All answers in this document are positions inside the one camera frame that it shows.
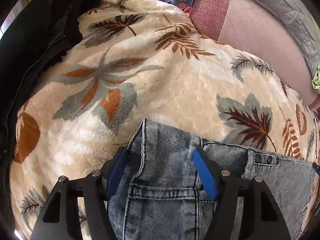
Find grey-blue denim pants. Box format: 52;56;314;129
108;119;319;239

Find cream leaf-pattern fleece blanket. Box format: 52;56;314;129
10;0;319;238

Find green white patterned quilt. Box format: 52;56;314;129
311;61;320;94

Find black jacket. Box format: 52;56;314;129
1;0;101;234

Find pink sofa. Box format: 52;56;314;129
190;0;319;110

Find grey quilted cover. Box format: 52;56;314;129
253;0;319;77

